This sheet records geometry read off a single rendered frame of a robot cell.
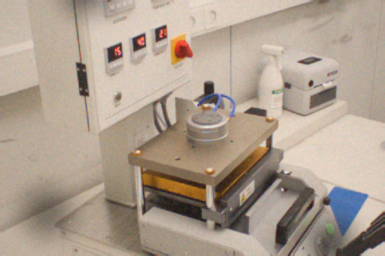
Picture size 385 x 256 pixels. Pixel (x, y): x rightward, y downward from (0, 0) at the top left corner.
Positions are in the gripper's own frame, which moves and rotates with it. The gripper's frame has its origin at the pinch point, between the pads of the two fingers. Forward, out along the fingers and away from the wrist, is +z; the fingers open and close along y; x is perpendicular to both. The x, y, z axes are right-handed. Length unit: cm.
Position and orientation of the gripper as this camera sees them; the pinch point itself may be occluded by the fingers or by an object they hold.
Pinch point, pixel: (357, 246)
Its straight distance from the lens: 119.1
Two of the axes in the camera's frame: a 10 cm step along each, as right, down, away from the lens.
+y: -5.0, 3.8, -7.8
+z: -4.7, 6.4, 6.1
